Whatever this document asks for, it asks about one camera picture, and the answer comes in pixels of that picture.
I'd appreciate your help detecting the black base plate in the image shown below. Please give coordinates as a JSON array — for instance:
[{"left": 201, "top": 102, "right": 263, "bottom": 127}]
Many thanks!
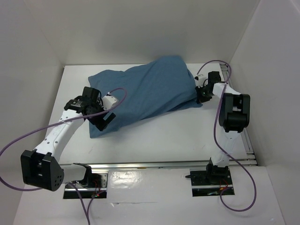
[
  {"left": 63, "top": 172, "right": 108, "bottom": 199},
  {"left": 185, "top": 171, "right": 235, "bottom": 197}
]

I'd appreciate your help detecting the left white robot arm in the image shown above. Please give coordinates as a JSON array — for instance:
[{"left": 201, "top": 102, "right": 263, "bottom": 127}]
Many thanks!
[{"left": 21, "top": 87, "right": 118, "bottom": 191}]

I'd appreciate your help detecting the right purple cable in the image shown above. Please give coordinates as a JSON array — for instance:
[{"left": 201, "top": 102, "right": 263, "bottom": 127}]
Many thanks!
[{"left": 196, "top": 60, "right": 258, "bottom": 212}]

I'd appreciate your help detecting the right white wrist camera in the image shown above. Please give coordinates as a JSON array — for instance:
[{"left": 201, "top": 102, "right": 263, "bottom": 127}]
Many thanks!
[{"left": 194, "top": 74, "right": 208, "bottom": 88}]

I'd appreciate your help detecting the aluminium front rail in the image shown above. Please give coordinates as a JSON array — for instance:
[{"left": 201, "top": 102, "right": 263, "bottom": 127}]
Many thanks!
[{"left": 60, "top": 159, "right": 257, "bottom": 171}]

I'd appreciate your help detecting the blue pillowcase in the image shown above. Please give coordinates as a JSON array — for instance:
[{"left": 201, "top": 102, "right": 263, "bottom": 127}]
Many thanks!
[{"left": 88, "top": 56, "right": 201, "bottom": 138}]

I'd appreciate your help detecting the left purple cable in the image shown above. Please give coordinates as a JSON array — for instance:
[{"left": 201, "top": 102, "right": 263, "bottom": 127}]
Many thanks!
[{"left": 0, "top": 88, "right": 128, "bottom": 225}]

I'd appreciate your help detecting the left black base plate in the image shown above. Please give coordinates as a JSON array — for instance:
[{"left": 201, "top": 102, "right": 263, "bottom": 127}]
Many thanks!
[{"left": 63, "top": 172, "right": 108, "bottom": 199}]

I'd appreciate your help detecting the aluminium side rail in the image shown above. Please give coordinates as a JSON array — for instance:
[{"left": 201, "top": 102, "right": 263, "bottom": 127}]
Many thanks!
[{"left": 220, "top": 63, "right": 257, "bottom": 164}]

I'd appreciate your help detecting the purple cable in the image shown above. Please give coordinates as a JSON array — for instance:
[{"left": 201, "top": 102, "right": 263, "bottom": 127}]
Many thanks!
[
  {"left": 0, "top": 88, "right": 128, "bottom": 225},
  {"left": 196, "top": 60, "right": 258, "bottom": 212}
]

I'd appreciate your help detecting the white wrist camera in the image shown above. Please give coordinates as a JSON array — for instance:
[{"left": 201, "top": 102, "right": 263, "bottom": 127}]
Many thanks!
[
  {"left": 102, "top": 92, "right": 118, "bottom": 111},
  {"left": 194, "top": 74, "right": 208, "bottom": 88}
]

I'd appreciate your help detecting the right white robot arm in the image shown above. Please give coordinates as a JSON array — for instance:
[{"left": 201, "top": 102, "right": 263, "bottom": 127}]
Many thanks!
[{"left": 195, "top": 71, "right": 250, "bottom": 185}]

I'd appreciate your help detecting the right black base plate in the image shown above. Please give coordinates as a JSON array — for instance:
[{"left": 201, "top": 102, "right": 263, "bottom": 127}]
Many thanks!
[{"left": 185, "top": 171, "right": 235, "bottom": 197}]

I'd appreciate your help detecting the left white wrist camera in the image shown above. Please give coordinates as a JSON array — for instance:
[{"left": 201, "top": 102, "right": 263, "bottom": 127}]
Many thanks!
[{"left": 102, "top": 92, "right": 118, "bottom": 111}]

